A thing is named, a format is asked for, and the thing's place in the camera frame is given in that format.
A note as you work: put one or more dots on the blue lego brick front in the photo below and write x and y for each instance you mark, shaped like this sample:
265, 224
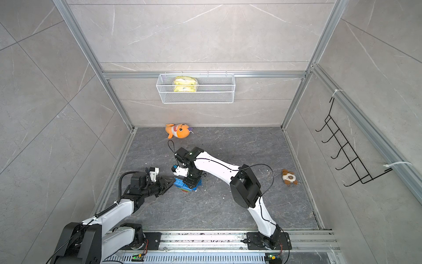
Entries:
181, 185

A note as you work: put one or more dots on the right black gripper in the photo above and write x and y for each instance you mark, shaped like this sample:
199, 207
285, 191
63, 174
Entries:
192, 183

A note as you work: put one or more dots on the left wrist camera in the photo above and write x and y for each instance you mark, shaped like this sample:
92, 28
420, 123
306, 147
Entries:
153, 173

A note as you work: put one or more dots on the orange plush fish toy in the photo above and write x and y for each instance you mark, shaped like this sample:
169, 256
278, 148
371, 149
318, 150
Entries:
179, 131

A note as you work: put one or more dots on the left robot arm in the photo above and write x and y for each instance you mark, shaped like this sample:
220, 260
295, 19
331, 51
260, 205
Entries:
100, 236

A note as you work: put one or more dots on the brown white plush toy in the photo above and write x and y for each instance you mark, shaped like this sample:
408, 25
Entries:
289, 177

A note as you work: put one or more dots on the aluminium mounting rail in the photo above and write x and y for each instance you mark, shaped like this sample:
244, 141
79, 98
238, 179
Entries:
296, 241

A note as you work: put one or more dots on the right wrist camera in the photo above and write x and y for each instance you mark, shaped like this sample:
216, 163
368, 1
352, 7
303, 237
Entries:
179, 171

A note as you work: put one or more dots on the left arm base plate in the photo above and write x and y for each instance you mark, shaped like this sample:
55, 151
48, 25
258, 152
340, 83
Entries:
149, 241

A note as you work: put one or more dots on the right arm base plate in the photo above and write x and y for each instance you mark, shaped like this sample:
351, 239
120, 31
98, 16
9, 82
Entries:
278, 241

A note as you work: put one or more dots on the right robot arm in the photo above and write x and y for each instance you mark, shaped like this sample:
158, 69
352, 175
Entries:
245, 188

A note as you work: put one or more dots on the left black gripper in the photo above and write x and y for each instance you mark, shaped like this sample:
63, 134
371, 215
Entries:
165, 186

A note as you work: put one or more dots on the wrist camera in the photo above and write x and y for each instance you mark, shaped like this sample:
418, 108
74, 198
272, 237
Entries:
179, 171
153, 173

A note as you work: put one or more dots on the black wire hook rack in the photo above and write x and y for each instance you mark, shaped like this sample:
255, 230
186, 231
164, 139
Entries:
346, 150

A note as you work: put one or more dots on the white wire mesh basket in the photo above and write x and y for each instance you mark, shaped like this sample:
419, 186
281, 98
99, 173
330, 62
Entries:
212, 88

